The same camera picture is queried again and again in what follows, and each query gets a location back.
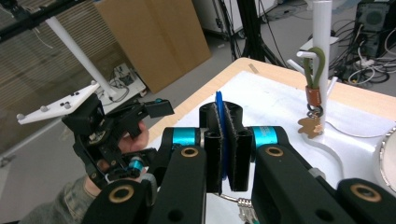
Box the brown tape strip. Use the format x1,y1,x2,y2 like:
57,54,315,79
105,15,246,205
247,63,261,76

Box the black tripod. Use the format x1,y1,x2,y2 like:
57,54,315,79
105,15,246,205
218,0,288,68

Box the olive loop keychain wooden charm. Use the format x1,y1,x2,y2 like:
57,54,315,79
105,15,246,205
297,46,327,140

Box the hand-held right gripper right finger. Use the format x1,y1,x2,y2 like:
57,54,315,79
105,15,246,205
223,100,254,192

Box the tangle of floor cables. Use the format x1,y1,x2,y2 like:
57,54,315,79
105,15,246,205
328,18,396,86

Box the white tripod stand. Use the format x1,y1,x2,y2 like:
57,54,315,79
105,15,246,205
0,0,148,103

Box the white power strip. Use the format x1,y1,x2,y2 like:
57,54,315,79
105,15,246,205
354,58,375,69

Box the white foam mat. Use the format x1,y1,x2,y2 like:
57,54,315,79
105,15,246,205
148,70,396,224

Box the white eggshell-shaped bowl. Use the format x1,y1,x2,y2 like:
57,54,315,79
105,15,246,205
373,127,396,194

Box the white cabinet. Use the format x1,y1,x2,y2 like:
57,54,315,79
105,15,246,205
191,0,238,35

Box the blue keychain with keys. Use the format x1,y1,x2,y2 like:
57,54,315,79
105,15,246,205
214,91,261,224

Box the white branched stand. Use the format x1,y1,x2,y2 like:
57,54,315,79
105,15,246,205
286,0,390,188

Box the large flat cardboard box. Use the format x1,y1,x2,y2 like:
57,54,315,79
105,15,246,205
92,0,213,94

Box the black computer tower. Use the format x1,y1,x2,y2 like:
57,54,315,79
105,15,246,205
355,0,396,58

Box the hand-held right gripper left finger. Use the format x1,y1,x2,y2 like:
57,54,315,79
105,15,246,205
199,102,224,194

